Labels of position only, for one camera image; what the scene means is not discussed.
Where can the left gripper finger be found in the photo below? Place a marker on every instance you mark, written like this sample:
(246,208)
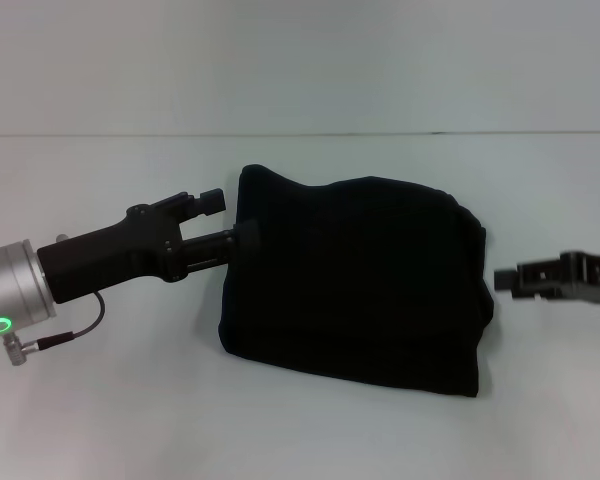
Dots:
(212,201)
(220,245)

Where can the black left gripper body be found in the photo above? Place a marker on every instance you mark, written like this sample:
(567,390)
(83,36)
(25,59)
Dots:
(110,252)

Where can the small silver gripper plug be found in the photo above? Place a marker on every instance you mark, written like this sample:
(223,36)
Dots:
(61,237)

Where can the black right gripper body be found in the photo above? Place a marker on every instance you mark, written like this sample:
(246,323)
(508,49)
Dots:
(590,280)

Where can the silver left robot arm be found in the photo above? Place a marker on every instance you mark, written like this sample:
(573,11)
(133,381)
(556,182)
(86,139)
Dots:
(10,290)

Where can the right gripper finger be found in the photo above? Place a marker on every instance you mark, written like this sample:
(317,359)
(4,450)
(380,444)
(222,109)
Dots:
(530,277)

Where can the black shirt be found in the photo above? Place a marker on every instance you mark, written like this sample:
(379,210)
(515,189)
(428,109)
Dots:
(355,280)

